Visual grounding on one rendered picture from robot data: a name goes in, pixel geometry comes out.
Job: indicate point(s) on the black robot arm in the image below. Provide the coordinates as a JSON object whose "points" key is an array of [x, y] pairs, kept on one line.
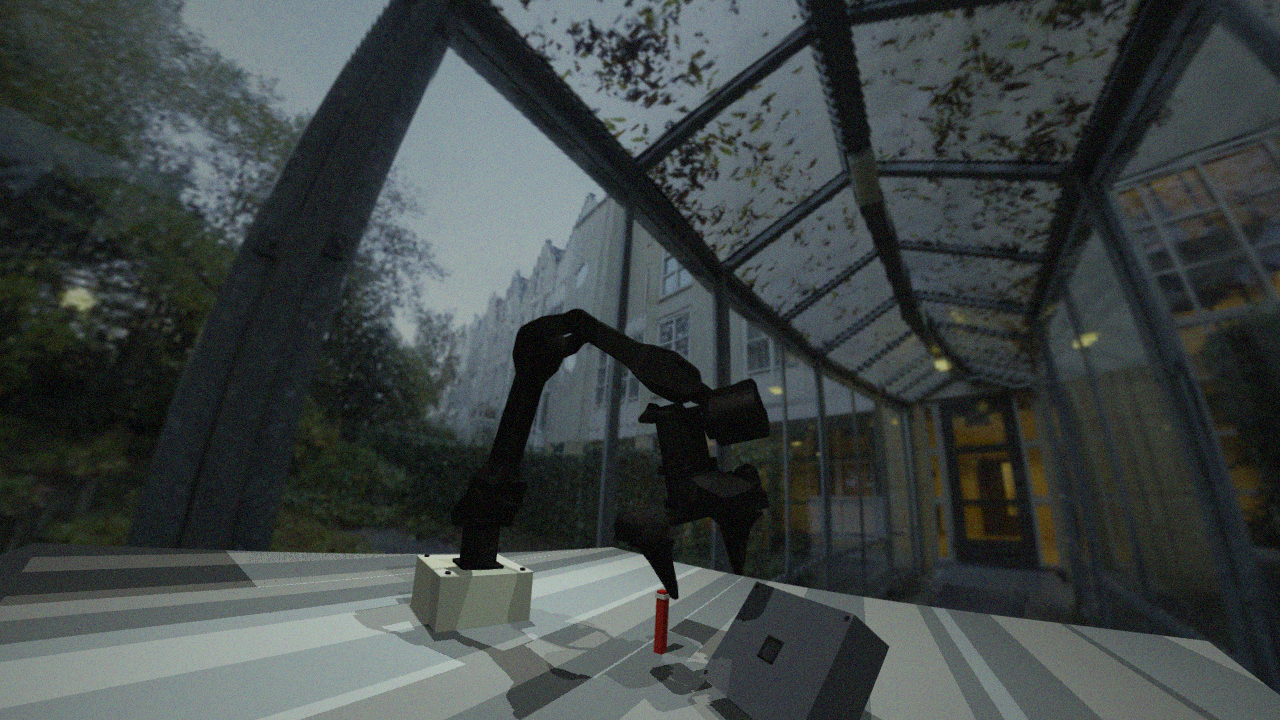
{"points": [[730, 414]]}

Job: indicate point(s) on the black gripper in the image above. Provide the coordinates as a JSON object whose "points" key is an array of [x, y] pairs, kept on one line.
{"points": [[647, 529]]}

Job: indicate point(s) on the dark red peg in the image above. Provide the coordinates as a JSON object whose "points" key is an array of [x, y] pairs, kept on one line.
{"points": [[662, 613]]}

